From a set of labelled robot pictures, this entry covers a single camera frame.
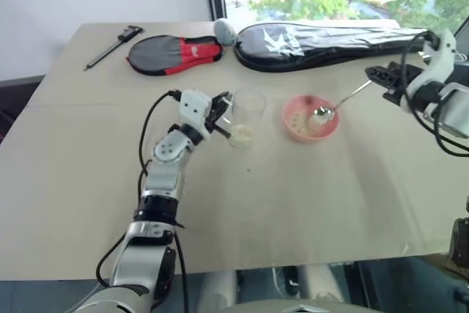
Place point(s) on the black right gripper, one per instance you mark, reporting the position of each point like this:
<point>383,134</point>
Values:
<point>401,82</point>

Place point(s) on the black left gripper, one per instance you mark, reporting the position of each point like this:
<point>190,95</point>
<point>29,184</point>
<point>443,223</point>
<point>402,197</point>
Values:
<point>214,110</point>

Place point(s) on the clear plastic cup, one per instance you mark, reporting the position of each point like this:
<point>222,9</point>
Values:
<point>250,115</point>

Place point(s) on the silver metal spoon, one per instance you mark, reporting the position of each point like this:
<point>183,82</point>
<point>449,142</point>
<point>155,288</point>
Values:
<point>340,102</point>

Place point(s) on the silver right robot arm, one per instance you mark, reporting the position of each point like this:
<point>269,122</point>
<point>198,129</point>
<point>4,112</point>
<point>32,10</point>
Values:
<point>452,109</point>

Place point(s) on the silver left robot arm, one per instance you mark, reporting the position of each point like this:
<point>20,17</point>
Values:
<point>163,181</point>

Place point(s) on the oatmeal portion in mug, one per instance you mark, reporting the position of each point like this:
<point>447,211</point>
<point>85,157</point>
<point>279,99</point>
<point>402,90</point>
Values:
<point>240,134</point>

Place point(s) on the oatmeal portion in bowl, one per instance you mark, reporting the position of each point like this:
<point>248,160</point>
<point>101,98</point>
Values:
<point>306,123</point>

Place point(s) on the pink bowl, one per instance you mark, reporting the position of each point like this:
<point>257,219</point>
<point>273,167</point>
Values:
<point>309,131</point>

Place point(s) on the black badminton racket bag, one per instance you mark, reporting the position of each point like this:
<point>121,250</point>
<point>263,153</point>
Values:
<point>322,47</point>

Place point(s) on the black red paddle case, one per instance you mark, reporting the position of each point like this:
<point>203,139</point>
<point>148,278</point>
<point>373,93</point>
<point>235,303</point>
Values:
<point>172,54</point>

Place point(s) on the grey oval ball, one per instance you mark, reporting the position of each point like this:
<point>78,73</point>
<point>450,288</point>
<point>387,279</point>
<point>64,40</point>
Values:
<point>224,32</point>

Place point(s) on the black vernier caliper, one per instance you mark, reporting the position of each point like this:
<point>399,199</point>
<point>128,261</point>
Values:
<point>110,46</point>

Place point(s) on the dark rounded object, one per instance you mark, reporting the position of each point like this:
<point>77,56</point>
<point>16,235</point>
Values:
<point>460,239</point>

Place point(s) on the light grey robot torso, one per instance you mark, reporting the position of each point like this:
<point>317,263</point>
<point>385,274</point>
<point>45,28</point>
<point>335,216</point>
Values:
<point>293,307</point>

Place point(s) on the dark furniture piece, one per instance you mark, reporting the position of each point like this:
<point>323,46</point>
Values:
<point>18,100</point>

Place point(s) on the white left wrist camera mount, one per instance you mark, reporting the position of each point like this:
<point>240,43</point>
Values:
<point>194,107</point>

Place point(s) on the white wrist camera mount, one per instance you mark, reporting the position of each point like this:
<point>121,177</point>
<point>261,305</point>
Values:
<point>194,107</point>
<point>436,60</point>

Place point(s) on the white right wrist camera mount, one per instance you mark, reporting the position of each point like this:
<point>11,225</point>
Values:
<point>436,60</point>

